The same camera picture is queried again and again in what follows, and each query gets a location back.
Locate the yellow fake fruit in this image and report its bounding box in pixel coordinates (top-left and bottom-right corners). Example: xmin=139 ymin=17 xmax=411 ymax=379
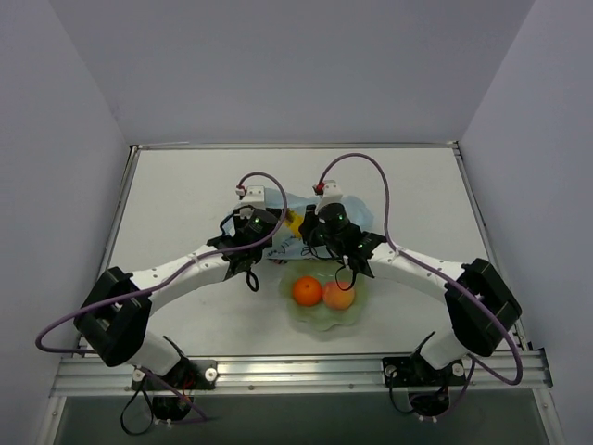
xmin=284 ymin=209 xmax=304 ymax=238

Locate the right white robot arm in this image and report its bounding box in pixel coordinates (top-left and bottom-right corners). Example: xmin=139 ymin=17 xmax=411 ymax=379
xmin=299 ymin=202 xmax=523 ymax=383

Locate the green scalloped bowl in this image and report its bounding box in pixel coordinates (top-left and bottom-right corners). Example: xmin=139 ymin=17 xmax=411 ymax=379
xmin=279 ymin=260 xmax=369 ymax=332

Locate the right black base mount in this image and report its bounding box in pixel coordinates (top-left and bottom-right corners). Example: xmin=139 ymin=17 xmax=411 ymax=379
xmin=382 ymin=352 xmax=466 ymax=388

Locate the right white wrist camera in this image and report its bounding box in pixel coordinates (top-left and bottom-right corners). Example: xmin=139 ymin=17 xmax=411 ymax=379
xmin=313 ymin=180 xmax=343 ymax=215

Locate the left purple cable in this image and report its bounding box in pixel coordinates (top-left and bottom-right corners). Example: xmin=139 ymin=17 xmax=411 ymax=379
xmin=35 ymin=171 xmax=289 ymax=426

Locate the fake peach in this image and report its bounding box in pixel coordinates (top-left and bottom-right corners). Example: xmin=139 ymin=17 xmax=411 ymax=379
xmin=322 ymin=282 xmax=356 ymax=311

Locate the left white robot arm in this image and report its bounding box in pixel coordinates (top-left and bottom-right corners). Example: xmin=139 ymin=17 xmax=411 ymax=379
xmin=73 ymin=208 xmax=282 ymax=388

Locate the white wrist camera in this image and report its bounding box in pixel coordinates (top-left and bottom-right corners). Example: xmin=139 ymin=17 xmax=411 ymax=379
xmin=313 ymin=180 xmax=343 ymax=215
xmin=235 ymin=185 xmax=266 ymax=217

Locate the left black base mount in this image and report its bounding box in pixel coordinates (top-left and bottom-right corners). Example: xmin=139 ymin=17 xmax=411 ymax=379
xmin=130 ymin=358 xmax=219 ymax=392

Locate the orange fake fruit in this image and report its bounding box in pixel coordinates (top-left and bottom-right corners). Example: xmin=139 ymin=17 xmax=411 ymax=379
xmin=291 ymin=275 xmax=323 ymax=307

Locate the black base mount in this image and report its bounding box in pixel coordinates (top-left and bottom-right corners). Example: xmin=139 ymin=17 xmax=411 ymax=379
xmin=382 ymin=352 xmax=466 ymax=388
xmin=130 ymin=358 xmax=219 ymax=392

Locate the aluminium front rail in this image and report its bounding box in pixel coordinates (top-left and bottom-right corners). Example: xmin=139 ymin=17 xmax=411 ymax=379
xmin=50 ymin=350 xmax=553 ymax=397

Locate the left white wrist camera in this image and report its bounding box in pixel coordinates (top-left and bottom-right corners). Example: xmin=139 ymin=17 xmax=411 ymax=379
xmin=235 ymin=185 xmax=266 ymax=217

